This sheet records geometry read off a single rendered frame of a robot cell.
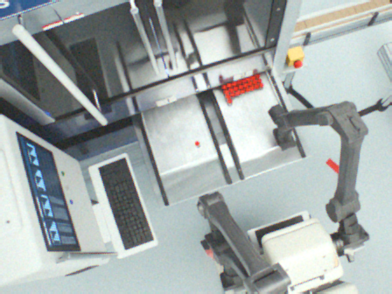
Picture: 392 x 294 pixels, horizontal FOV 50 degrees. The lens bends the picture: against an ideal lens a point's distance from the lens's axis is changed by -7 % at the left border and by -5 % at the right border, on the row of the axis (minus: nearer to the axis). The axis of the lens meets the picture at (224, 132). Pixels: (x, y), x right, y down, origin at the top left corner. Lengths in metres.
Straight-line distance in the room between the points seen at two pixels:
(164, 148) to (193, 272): 1.06
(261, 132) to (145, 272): 1.28
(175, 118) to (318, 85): 1.32
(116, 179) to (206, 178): 0.41
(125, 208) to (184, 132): 0.43
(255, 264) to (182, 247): 1.61
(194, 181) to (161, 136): 0.25
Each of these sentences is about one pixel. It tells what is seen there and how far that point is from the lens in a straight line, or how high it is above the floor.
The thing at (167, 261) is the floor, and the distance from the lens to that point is 2.78.
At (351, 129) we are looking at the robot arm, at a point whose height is 1.56.
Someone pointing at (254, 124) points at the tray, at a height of 0.88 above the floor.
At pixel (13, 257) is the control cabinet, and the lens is 1.35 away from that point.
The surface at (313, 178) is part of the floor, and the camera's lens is 2.84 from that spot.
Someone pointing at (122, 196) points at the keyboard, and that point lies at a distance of 2.00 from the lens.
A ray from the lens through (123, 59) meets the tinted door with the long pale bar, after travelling 1.43.
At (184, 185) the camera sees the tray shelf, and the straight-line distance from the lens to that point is 1.90.
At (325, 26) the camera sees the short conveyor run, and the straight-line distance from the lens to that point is 2.11.
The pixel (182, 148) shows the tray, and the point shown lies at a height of 0.88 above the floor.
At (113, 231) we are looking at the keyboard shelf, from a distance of 2.01.
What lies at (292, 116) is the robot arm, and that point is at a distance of 1.58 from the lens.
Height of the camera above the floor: 2.75
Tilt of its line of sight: 75 degrees down
